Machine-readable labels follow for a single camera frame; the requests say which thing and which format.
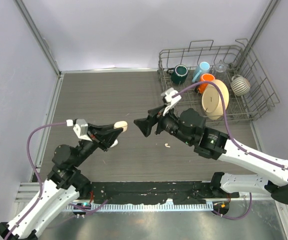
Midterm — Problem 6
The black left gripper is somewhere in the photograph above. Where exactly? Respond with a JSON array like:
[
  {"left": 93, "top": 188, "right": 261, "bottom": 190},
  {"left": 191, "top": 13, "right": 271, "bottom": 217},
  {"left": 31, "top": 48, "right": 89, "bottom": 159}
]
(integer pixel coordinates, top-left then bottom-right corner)
[{"left": 73, "top": 122, "right": 123, "bottom": 167}]

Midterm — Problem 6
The orange mug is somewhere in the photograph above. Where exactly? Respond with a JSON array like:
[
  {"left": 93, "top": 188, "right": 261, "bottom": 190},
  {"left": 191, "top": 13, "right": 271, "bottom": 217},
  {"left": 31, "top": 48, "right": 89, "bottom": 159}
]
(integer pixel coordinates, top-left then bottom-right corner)
[{"left": 194, "top": 73, "right": 216, "bottom": 94}]

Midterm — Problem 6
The grey wire dish rack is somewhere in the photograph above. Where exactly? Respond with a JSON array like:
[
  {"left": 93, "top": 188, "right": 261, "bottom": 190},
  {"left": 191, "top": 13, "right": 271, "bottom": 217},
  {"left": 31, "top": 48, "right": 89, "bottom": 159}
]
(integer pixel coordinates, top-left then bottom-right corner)
[{"left": 157, "top": 38, "right": 280, "bottom": 125}]

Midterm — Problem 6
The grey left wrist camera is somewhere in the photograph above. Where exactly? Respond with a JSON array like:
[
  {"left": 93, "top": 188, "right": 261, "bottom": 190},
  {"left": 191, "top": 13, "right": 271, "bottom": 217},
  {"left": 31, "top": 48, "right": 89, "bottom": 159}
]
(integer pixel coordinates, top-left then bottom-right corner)
[{"left": 73, "top": 119, "right": 92, "bottom": 141}]

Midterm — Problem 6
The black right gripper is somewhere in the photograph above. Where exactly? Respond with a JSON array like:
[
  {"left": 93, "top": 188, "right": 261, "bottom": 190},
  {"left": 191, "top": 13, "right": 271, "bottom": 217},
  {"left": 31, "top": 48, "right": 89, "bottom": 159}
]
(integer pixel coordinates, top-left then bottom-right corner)
[{"left": 134, "top": 103, "right": 193, "bottom": 146}]

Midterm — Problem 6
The dark green mug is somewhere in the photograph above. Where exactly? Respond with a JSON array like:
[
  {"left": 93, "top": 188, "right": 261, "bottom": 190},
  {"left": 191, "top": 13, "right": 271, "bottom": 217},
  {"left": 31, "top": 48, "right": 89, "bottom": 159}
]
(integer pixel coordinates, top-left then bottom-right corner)
[{"left": 166, "top": 64, "right": 188, "bottom": 85}]

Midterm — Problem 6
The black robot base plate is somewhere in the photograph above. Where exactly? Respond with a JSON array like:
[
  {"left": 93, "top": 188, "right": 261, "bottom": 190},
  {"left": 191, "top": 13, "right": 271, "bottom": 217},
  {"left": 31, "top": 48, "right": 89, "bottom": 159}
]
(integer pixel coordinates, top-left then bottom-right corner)
[{"left": 71, "top": 180, "right": 241, "bottom": 206}]

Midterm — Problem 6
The white charging case gold trim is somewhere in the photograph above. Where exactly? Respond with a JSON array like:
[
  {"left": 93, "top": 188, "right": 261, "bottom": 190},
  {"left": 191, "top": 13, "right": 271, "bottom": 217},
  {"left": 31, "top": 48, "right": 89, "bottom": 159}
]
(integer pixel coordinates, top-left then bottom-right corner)
[{"left": 110, "top": 139, "right": 118, "bottom": 148}]

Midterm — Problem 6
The beige plate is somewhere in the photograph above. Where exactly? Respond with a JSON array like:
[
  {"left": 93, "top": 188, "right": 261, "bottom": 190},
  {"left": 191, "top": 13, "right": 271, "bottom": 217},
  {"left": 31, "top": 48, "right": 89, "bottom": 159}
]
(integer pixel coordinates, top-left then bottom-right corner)
[{"left": 202, "top": 79, "right": 230, "bottom": 121}]

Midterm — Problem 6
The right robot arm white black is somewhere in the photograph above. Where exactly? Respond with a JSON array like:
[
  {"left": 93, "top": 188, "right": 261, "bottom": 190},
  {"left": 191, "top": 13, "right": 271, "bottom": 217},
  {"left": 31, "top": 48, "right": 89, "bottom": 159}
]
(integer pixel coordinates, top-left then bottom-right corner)
[{"left": 134, "top": 106, "right": 288, "bottom": 205}]

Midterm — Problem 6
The beige charging case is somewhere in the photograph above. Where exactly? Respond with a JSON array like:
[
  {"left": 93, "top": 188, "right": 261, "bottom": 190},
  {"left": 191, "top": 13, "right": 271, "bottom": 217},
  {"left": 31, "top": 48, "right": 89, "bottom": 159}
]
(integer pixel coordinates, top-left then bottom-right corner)
[{"left": 114, "top": 121, "right": 128, "bottom": 132}]

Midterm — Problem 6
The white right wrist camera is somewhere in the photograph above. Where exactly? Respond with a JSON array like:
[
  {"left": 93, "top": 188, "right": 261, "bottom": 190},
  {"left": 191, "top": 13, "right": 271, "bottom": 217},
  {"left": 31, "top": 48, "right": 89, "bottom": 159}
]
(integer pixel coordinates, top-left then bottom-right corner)
[{"left": 161, "top": 87, "right": 182, "bottom": 116}]

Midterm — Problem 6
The grey striped mug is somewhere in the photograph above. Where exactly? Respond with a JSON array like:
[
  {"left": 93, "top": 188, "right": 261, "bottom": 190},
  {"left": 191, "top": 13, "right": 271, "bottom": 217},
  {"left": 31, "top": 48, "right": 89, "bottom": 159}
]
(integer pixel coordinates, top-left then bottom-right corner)
[{"left": 231, "top": 75, "right": 251, "bottom": 97}]

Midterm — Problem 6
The white cable duct strip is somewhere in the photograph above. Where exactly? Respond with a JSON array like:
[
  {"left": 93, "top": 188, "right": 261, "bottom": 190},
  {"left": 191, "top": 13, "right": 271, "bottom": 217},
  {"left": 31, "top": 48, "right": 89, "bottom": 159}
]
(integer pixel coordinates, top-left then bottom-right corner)
[{"left": 61, "top": 202, "right": 214, "bottom": 213}]

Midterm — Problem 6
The light blue mug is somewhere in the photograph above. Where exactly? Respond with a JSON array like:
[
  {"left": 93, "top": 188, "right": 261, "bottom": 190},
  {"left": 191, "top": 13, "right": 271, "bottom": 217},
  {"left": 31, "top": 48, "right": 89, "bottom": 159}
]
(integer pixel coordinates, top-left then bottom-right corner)
[{"left": 192, "top": 61, "right": 210, "bottom": 83}]

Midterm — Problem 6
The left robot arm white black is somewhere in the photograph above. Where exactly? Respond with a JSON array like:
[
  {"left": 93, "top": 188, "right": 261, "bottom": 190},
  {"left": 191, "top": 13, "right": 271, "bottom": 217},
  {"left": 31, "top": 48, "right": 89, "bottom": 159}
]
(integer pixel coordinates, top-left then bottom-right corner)
[{"left": 0, "top": 119, "right": 128, "bottom": 240}]

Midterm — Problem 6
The clear glass cup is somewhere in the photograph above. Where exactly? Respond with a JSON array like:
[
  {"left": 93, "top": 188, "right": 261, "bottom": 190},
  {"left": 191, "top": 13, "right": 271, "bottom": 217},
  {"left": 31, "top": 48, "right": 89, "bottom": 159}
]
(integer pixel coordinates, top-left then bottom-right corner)
[{"left": 212, "top": 60, "right": 228, "bottom": 81}]

